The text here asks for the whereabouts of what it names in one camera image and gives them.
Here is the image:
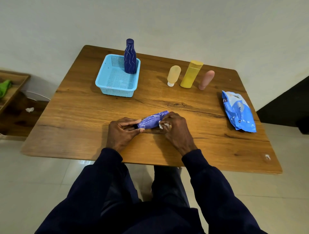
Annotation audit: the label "person's right hand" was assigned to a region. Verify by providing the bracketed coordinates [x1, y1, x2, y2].
[158, 112, 197, 157]

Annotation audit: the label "person's left hand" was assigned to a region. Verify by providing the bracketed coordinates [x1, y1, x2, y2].
[106, 117, 145, 153]

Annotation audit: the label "purple plastic bottle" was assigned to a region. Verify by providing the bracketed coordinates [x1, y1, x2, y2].
[137, 111, 170, 130]

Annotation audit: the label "person's left forearm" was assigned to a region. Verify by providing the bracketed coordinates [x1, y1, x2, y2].
[35, 148, 128, 234]

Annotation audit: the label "person's right forearm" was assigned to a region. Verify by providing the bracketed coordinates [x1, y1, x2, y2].
[182, 149, 267, 234]

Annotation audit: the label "cream bottle with white cap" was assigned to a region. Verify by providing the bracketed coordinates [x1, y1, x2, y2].
[167, 65, 181, 87]

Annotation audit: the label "yellow plastic bottle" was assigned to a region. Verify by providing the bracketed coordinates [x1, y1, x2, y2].
[180, 60, 204, 89]

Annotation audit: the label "light blue plastic basket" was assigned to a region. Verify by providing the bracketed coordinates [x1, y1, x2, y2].
[95, 54, 141, 98]

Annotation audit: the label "pink plastic bottle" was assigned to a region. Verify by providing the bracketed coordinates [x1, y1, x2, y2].
[198, 70, 215, 91]

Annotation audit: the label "person's dark trousers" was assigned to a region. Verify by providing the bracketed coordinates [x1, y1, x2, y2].
[100, 164, 206, 234]

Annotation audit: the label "dark blue wavy bottle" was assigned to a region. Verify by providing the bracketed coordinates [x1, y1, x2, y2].
[124, 39, 137, 74]

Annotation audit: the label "blue wet wipes packet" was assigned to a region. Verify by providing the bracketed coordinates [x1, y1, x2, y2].
[222, 91, 257, 133]

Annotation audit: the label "dark furniture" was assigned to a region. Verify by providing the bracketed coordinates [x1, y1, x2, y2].
[256, 76, 309, 135]

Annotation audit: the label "wooden shelf unit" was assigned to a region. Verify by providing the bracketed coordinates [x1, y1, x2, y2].
[0, 70, 49, 142]

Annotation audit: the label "green cloth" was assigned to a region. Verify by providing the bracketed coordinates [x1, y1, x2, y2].
[0, 80, 13, 98]

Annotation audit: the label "white cable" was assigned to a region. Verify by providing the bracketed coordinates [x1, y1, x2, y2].
[20, 90, 51, 102]

